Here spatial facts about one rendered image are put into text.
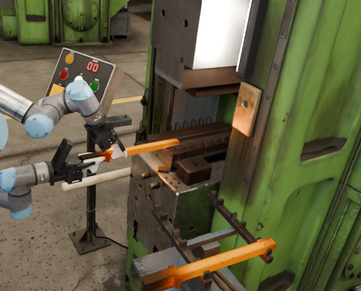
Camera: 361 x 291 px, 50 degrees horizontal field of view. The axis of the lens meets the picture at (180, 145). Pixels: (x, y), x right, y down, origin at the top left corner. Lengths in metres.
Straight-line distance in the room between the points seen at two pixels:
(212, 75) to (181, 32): 0.21
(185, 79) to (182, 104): 0.40
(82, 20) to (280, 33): 5.23
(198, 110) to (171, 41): 0.53
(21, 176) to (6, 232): 1.35
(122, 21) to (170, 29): 5.45
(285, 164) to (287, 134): 0.12
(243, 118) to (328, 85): 0.31
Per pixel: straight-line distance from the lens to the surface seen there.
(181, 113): 1.83
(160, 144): 1.57
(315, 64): 1.21
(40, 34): 6.32
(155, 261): 1.41
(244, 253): 1.11
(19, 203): 1.43
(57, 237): 2.62
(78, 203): 2.86
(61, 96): 1.34
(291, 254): 1.93
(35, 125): 1.23
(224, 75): 1.53
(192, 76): 1.43
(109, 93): 1.86
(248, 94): 1.32
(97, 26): 6.43
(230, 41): 1.42
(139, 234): 1.88
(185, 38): 1.38
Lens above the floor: 1.78
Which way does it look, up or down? 29 degrees down
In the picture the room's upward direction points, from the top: 8 degrees clockwise
